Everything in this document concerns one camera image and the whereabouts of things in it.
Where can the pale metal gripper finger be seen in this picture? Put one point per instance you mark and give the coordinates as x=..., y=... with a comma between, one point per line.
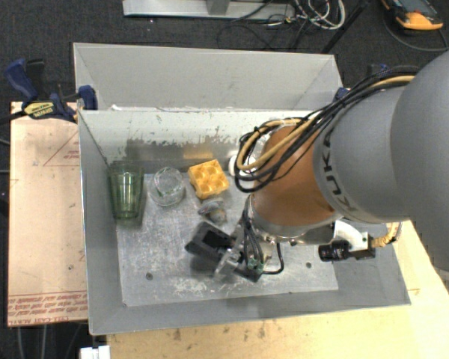
x=238, y=242
x=228, y=263

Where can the black hollow box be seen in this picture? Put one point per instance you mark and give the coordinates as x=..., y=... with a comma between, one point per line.
x=202, y=245

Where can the small grey toy animal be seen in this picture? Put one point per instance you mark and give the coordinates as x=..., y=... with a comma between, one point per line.
x=214, y=211

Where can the grey metal bin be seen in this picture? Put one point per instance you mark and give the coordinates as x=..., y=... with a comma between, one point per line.
x=164, y=275

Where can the yellow waffle-shaped block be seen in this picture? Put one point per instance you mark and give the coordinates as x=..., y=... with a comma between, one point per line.
x=208, y=180

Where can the small white round thing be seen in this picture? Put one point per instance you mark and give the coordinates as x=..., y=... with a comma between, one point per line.
x=232, y=166

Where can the clear glass jar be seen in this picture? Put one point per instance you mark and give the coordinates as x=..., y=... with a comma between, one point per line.
x=167, y=187

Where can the green glass cup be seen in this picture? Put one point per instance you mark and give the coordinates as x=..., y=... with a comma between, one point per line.
x=126, y=193

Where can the brown cardboard board, red print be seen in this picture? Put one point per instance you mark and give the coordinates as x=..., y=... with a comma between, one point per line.
x=45, y=215

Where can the black cylinder on white bracket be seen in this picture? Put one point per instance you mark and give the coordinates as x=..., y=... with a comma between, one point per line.
x=335, y=252

